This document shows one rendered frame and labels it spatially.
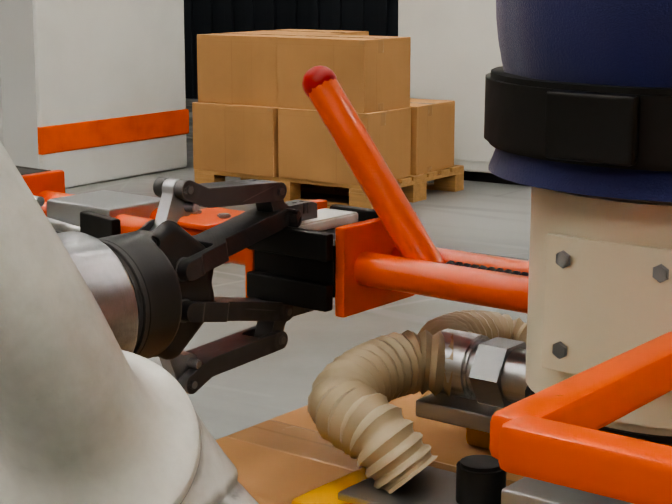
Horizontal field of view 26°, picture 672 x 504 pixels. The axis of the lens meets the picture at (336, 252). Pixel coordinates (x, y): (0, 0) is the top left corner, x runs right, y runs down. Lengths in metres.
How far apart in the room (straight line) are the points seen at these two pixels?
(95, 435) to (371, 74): 7.12
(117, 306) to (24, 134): 3.23
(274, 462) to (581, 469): 0.41
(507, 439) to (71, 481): 0.18
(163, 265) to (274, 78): 7.17
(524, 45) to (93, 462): 0.33
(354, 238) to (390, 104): 6.91
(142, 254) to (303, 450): 0.22
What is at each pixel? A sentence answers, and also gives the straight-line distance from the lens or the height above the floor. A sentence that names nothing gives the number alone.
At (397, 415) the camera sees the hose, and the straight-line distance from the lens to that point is 0.85.
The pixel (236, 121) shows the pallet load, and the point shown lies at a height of 0.44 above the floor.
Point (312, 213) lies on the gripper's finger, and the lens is 0.97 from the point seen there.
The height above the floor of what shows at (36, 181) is 1.10.
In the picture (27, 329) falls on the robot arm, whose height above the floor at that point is 1.14.
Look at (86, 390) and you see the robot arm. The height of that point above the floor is 1.11.
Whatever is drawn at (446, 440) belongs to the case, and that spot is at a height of 0.95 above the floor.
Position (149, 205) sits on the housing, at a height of 1.10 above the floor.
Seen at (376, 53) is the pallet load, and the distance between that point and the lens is 7.70.
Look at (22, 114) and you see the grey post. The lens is 4.01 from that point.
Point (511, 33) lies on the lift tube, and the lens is 0.79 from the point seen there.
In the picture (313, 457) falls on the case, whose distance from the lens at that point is 0.97.
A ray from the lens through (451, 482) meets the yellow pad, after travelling 0.87.
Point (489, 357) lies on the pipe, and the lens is 0.91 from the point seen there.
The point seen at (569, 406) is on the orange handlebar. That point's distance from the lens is 0.64.
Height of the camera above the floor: 1.27
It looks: 11 degrees down
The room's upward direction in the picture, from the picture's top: straight up
